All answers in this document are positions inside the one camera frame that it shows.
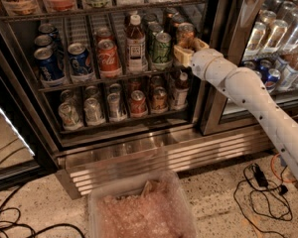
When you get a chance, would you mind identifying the red can lower shelf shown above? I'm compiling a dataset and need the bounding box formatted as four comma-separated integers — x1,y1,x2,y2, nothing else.
130,90,148,117

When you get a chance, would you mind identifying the brown tea bottle middle shelf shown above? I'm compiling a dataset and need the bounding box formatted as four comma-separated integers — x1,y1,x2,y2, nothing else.
125,14,146,73

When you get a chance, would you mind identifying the orange soda can front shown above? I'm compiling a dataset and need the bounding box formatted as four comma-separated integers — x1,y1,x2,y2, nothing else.
176,22,195,49

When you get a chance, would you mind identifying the stainless fridge cabinet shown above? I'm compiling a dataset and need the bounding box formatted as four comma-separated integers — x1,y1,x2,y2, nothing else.
0,0,298,197

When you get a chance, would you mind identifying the tea bottle lower shelf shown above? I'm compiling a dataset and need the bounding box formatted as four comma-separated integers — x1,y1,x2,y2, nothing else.
171,72,189,109

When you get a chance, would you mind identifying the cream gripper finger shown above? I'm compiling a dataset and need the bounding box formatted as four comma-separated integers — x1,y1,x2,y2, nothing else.
193,38,209,51
174,45,184,64

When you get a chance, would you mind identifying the orange soda can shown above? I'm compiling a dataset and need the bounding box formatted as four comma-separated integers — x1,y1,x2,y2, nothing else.
176,22,195,49
169,14,186,34

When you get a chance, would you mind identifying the green soda can front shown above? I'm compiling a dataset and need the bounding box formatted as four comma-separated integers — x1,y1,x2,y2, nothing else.
151,33,172,70

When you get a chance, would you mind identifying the blue pepsi can centre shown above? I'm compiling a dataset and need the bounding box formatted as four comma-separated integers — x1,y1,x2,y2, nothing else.
68,43,94,83

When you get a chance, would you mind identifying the silver can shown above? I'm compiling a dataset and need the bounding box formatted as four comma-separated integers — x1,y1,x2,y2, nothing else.
59,102,83,131
107,93,127,122
83,97,105,126

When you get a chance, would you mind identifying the orange cable loop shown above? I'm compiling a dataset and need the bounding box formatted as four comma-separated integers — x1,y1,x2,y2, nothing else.
270,153,297,184

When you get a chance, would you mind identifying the black power adapter cable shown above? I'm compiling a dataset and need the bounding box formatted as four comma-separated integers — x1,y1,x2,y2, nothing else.
232,163,294,238

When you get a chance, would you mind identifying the blue pepsi can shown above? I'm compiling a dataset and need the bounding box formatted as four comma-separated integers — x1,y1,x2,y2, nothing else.
34,48,66,87
68,43,94,83

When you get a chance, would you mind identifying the orange can lower shelf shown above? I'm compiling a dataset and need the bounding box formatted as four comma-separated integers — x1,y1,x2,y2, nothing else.
151,86,168,113

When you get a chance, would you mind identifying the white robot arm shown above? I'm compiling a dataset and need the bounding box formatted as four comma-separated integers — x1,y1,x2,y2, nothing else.
174,38,298,181

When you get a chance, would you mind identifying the blue pepsi can left front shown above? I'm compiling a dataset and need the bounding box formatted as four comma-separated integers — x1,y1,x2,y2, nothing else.
34,48,66,87

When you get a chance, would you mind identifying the red cola can front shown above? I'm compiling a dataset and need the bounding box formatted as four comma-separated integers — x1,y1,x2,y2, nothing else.
96,39,121,78

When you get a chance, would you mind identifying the silver can lower left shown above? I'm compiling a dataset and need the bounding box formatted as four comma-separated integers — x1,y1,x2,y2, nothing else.
59,102,83,131

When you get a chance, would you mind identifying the glass fridge door right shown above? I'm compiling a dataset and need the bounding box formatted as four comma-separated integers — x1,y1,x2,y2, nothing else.
201,0,298,136

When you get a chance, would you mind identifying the black cable on floor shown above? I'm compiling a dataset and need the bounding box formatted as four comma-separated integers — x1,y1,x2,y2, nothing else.
0,185,86,238

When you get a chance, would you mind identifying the clear plastic bin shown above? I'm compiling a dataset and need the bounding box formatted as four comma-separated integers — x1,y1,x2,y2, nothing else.
88,171,198,238

